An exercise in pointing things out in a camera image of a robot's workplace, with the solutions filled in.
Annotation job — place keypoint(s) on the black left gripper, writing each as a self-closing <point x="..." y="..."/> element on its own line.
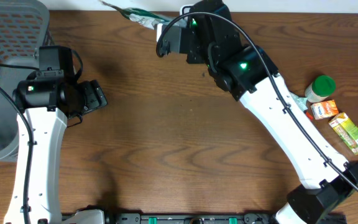
<point x="94" y="94"/>

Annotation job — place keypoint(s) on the green white barcode packet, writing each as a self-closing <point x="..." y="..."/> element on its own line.
<point x="145" y="18"/>

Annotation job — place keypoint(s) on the white teal snack packet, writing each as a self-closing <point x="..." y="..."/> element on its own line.
<point x="300" y="101"/>

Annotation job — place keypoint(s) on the green lid spice jar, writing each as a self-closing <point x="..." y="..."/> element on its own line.
<point x="321" y="88"/>

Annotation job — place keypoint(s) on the red white snack packet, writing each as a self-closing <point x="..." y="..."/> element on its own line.
<point x="309" y="115"/>

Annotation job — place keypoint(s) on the orange tissue packet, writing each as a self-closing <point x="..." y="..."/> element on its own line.
<point x="324" y="109"/>

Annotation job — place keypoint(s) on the green juice carton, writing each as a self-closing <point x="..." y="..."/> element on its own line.
<point x="346" y="130"/>

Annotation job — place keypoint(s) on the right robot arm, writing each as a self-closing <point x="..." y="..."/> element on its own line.
<point x="326" y="177"/>

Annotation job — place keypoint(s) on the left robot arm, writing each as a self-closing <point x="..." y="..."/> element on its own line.
<point x="43" y="107"/>

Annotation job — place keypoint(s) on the white barcode scanner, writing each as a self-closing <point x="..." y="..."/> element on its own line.
<point x="185" y="9"/>

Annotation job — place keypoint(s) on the grey plastic mesh basket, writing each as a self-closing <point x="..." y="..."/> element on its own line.
<point x="23" y="29"/>

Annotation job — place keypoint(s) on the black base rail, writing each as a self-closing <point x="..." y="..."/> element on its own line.
<point x="197" y="219"/>

